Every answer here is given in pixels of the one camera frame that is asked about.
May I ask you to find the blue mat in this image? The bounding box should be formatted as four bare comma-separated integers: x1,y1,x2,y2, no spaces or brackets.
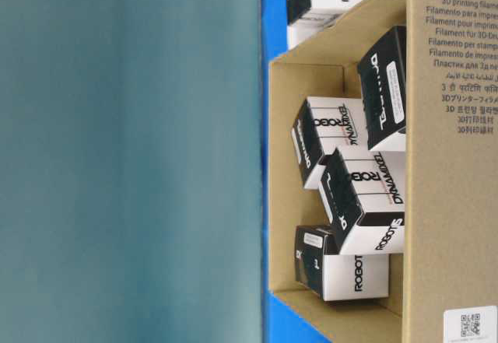
259,0,328,342

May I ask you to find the white QR code label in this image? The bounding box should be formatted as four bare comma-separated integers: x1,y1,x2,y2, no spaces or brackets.
443,306,497,343

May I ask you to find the white box outside lower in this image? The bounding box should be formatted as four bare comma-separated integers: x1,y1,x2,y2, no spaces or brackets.
286,14,341,50

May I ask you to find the black white box bottom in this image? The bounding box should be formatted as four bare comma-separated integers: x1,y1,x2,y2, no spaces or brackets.
294,225,390,302

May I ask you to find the open brown cardboard box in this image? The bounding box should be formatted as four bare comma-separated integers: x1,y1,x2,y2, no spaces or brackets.
268,0,497,342

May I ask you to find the black white box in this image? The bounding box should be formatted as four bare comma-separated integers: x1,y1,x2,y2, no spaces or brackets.
357,25,407,152
318,146,406,255
291,96,367,190
294,225,390,302

